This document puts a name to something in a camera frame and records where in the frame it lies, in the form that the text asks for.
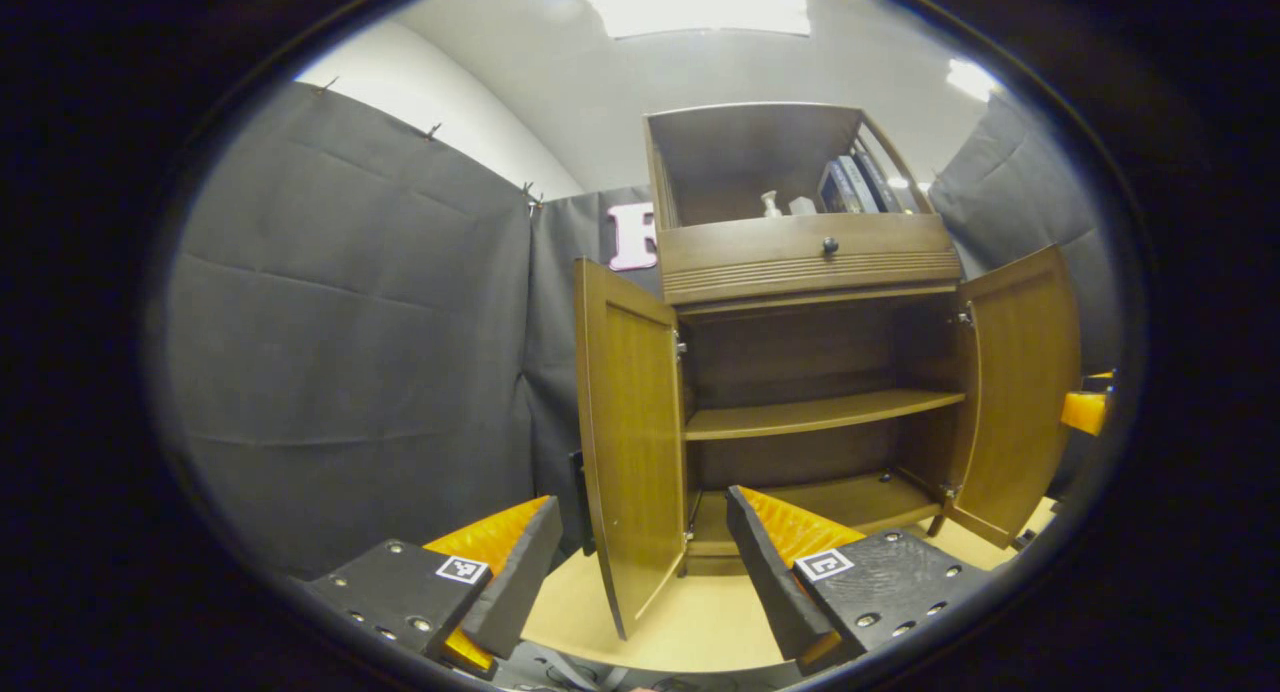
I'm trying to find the grey book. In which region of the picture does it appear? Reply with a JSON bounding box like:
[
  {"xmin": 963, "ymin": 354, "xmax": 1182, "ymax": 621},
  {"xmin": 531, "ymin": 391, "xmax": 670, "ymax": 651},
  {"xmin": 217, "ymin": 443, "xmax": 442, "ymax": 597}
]
[{"xmin": 838, "ymin": 155, "xmax": 881, "ymax": 214}]

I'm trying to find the large ceiling light panel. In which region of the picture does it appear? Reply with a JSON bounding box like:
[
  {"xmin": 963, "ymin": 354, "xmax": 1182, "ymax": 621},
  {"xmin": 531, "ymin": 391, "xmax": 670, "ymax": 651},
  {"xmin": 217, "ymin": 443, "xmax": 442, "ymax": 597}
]
[{"xmin": 585, "ymin": 0, "xmax": 813, "ymax": 40}]

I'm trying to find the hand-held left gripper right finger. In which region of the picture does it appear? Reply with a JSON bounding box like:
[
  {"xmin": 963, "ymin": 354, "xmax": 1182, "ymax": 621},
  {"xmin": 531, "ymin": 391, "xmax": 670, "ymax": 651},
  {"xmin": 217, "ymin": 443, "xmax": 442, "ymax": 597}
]
[{"xmin": 725, "ymin": 486, "xmax": 991, "ymax": 676}]

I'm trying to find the wooden cabinet shelf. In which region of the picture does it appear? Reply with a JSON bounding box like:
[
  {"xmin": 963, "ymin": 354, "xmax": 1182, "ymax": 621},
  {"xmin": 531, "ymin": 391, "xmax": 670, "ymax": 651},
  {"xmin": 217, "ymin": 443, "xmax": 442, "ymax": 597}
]
[{"xmin": 683, "ymin": 388, "xmax": 967, "ymax": 441}]

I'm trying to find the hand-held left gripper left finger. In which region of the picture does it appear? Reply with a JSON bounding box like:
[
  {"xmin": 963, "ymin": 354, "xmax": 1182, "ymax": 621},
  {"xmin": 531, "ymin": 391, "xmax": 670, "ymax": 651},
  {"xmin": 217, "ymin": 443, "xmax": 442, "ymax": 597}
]
[{"xmin": 300, "ymin": 495, "xmax": 563, "ymax": 678}]

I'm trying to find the wooden cabinet door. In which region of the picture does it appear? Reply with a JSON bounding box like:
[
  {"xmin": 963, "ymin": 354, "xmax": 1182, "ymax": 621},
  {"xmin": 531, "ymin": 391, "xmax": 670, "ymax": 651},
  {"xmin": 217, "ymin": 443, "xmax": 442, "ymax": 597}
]
[
  {"xmin": 568, "ymin": 257, "xmax": 691, "ymax": 641},
  {"xmin": 940, "ymin": 244, "xmax": 1083, "ymax": 550}
]

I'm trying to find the wooden drawer with black knob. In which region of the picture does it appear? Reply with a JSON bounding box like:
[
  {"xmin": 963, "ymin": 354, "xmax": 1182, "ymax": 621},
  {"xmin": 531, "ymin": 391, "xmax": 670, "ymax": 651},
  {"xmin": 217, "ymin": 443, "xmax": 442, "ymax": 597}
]
[{"xmin": 657, "ymin": 212, "xmax": 963, "ymax": 306}]

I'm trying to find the small ceiling light panel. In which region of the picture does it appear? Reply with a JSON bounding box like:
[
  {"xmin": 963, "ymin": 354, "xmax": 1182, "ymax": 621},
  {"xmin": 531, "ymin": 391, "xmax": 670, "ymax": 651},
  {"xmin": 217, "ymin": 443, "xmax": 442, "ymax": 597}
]
[{"xmin": 945, "ymin": 57, "xmax": 1001, "ymax": 103}]

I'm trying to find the wooden double-door shoe cabinet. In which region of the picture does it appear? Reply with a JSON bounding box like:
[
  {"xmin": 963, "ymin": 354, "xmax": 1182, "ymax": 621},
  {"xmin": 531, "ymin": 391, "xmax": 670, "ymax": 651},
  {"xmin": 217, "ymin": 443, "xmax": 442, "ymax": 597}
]
[{"xmin": 645, "ymin": 102, "xmax": 967, "ymax": 578}]

